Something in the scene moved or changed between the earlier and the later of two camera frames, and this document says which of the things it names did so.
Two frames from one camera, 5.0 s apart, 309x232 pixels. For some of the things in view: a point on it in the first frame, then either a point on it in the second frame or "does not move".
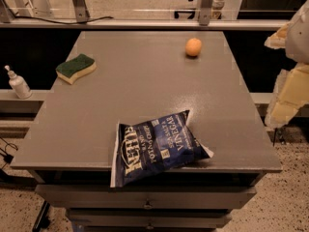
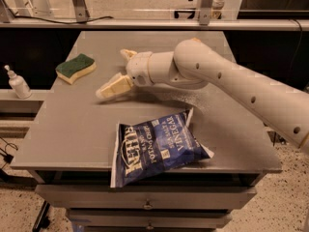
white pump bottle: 19,84 does not move
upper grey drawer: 143,197 does not move
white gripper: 299,38 → 138,68
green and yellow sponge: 70,71 does not move
